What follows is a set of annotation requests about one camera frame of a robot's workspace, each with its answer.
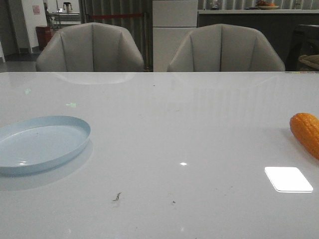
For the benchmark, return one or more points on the light blue round plate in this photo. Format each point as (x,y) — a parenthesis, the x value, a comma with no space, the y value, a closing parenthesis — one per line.
(37,144)

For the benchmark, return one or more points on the orange toy corn cob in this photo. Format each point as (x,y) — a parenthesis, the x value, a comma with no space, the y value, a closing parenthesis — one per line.
(305,128)

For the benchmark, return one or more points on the grey upholstered chair right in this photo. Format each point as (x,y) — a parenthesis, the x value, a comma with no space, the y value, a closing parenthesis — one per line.
(225,48)

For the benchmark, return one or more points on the grey upholstered chair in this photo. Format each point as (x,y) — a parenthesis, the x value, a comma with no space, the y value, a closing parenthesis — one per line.
(225,48)
(91,47)

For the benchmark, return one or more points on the grey upholstered chair left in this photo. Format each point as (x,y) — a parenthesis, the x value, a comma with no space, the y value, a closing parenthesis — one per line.
(91,47)

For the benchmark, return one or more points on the white cabinet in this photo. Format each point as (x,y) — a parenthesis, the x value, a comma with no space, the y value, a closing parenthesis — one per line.
(172,19)

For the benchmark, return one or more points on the red barrier belt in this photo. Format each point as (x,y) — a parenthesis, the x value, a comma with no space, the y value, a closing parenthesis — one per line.
(114,16)

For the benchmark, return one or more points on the red bin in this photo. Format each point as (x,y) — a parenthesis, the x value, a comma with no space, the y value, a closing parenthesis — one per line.
(44,35)

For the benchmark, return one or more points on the grey counter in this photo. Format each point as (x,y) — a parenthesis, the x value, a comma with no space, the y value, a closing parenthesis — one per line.
(284,28)

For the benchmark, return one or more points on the fruit bowl on counter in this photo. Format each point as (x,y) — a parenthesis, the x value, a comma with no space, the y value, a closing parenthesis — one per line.
(266,5)

